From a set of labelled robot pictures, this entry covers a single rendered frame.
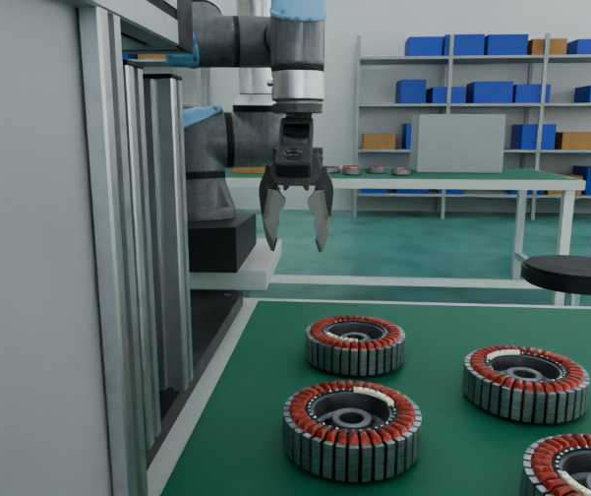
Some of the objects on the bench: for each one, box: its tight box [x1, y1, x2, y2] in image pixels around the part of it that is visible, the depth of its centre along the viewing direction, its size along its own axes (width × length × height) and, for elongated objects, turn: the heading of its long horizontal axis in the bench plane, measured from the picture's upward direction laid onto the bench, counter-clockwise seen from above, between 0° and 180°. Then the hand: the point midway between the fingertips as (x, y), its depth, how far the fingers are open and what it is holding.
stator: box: [463, 344, 590, 424], centre depth 55 cm, size 11×11×4 cm
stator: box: [306, 315, 405, 377], centre depth 65 cm, size 11×11×4 cm
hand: (296, 244), depth 84 cm, fingers open, 6 cm apart
